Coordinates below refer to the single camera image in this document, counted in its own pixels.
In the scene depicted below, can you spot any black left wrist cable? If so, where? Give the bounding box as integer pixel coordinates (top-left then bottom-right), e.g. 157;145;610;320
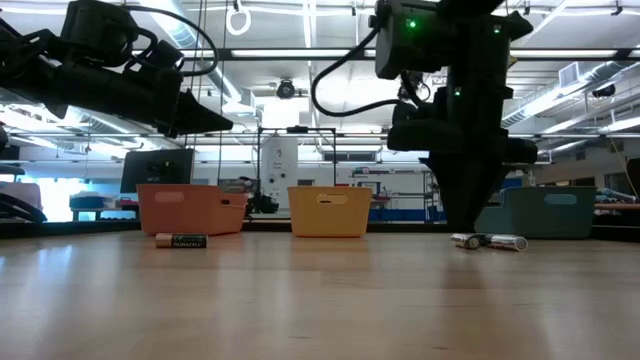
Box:
122;3;221;79

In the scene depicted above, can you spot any white hanging ring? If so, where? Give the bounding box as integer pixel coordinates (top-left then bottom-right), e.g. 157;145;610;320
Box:
225;5;252;37

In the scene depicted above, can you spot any thin hanging black cable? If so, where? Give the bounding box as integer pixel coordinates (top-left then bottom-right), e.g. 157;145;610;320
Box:
217;0;227;177

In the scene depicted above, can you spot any white cabinet machine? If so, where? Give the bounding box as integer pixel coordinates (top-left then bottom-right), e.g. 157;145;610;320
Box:
260;136;300;200

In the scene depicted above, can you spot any black ceiling dome camera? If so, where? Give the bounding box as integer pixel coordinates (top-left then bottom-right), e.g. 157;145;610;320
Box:
275;78;297;101

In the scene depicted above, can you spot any black copper Duracell battery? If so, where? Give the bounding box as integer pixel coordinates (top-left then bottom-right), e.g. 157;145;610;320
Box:
154;232;209;250

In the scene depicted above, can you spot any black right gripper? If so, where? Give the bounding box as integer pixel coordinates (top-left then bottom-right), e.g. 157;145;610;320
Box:
423;87;539;232

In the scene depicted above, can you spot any black hanging camera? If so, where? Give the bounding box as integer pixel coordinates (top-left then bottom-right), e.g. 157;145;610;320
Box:
397;69;432;104

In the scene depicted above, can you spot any blue cabinet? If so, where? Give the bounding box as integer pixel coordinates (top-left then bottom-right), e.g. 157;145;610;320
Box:
368;207;446;223

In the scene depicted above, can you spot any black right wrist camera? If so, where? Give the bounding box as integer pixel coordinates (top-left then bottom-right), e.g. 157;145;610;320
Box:
387;101;449;152

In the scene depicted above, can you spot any teal plastic bin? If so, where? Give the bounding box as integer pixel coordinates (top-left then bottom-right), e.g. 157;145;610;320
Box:
473;185;599;240

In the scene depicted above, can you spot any thin black stand frame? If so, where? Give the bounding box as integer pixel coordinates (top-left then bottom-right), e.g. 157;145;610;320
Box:
256;126;338;221

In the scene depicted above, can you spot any silver ceiling duct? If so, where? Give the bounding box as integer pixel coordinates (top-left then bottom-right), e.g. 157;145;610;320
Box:
138;0;245;104

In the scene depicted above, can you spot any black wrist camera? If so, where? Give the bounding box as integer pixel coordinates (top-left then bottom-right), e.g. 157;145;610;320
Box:
387;101;449;152
59;0;142;69

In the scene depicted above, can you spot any black aluminium table frame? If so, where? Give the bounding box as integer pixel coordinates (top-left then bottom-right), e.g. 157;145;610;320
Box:
0;219;640;236

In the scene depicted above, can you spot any orange plastic bin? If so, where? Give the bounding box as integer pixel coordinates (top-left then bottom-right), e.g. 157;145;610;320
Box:
136;183;250;237

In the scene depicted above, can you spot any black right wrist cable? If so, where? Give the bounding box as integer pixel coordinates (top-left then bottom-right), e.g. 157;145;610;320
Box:
310;27;404;119

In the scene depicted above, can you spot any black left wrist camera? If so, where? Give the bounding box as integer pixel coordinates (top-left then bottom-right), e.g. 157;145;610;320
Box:
59;0;142;69

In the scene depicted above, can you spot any black office chair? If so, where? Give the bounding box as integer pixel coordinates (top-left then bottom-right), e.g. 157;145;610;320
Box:
0;192;47;224

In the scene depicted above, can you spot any yellow plastic bin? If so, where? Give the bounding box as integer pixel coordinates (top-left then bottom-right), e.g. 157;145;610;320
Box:
287;185;374;239

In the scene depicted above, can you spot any black computer monitor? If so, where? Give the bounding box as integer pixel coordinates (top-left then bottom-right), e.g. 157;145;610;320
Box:
120;147;196;195

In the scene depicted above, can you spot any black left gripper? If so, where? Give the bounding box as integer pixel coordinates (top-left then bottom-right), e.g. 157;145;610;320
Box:
49;62;235;140

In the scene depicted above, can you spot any silver black red battery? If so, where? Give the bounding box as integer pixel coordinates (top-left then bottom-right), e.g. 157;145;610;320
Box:
474;233;529;253
450;233;482;251

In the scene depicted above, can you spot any black floor equipment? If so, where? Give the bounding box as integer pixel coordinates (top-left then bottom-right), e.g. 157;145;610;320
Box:
247;192;281;216

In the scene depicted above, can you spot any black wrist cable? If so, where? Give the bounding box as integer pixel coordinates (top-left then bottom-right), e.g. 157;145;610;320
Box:
310;27;404;119
122;3;221;79

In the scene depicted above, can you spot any blue workbench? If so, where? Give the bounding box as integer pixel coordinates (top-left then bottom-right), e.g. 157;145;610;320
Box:
68;191;140;222

